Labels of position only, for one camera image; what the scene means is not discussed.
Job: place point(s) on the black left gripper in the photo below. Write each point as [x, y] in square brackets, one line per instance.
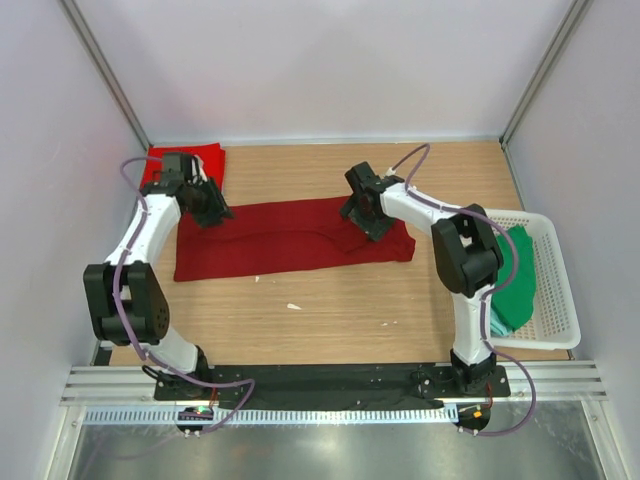
[211, 205]

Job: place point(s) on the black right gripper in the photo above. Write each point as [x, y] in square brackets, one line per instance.
[370, 226]

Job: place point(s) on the dark red t shirt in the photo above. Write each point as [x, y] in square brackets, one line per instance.
[279, 237]

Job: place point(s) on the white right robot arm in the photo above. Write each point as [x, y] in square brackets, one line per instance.
[466, 252]

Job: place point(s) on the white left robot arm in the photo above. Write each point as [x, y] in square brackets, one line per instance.
[126, 303]

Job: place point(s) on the folded bright red t shirt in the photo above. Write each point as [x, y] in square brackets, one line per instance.
[212, 155]

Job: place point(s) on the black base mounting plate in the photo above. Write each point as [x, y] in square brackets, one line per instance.
[368, 387]

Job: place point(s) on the light teal t shirt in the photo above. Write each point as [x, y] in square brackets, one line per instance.
[498, 327]

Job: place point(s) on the green t shirt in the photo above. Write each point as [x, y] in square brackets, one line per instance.
[515, 303]

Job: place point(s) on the white plastic basket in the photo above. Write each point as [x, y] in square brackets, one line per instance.
[554, 324]

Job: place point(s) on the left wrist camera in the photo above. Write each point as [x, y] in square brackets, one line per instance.
[198, 173]

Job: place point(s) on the aluminium frame rail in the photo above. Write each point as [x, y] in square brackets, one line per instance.
[541, 380]

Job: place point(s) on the white slotted cable duct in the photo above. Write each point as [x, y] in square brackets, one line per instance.
[197, 416]

